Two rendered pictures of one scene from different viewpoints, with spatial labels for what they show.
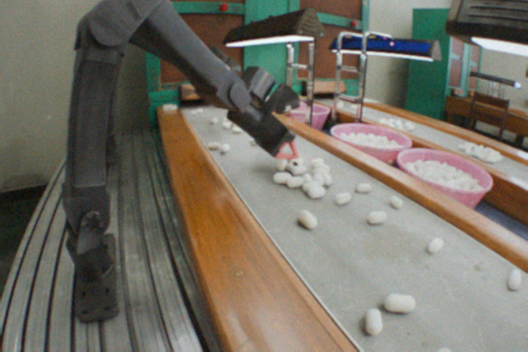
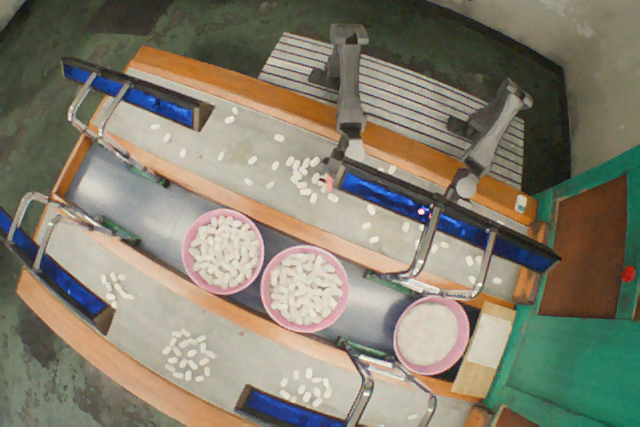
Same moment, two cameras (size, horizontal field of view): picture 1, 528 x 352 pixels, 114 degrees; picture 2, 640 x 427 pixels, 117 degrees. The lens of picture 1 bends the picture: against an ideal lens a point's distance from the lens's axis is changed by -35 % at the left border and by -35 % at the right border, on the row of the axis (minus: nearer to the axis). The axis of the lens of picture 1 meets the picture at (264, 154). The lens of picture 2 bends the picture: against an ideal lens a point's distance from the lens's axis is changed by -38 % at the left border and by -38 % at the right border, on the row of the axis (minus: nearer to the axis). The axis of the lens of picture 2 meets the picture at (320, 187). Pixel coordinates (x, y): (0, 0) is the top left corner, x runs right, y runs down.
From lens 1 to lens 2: 108 cm
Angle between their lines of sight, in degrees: 80
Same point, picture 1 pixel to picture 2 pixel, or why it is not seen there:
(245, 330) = (261, 85)
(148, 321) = (299, 87)
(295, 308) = (255, 97)
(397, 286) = (232, 130)
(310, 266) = (264, 120)
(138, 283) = (318, 92)
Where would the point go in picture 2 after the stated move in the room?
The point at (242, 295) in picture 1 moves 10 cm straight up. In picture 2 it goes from (269, 91) to (267, 75)
